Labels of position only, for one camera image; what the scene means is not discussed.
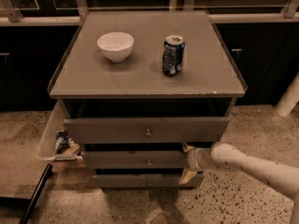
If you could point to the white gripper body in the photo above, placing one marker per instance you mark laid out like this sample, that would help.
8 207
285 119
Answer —
193 160

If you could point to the grey top drawer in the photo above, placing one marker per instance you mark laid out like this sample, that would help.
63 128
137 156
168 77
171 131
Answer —
146 130

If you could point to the grey drawer cabinet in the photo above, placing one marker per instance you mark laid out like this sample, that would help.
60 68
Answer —
90 86

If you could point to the blue soda can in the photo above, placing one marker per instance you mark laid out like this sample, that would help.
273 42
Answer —
173 55

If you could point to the white ceramic bowl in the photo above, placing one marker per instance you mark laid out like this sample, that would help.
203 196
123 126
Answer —
116 46

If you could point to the blue crumpled snack bag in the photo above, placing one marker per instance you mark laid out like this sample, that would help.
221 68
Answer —
61 144

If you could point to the clear plastic bin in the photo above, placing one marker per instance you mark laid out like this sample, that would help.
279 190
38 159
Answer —
71 158

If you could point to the black pole on floor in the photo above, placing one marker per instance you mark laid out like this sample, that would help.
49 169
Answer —
47 173

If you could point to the white post at right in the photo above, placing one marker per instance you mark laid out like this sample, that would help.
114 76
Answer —
289 99

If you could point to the metal window frame rail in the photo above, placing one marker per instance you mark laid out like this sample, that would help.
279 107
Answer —
48 12

